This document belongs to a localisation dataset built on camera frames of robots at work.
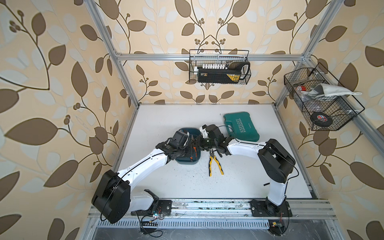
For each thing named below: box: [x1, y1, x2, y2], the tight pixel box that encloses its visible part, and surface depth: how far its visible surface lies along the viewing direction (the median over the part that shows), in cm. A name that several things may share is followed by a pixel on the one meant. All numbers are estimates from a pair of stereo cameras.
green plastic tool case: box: [223, 111, 260, 142], surface depth 104 cm
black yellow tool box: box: [197, 68, 242, 84], surface depth 86 cm
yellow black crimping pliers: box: [209, 151, 224, 177], surface depth 91 cm
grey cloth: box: [300, 83, 362, 99], surface depth 63 cm
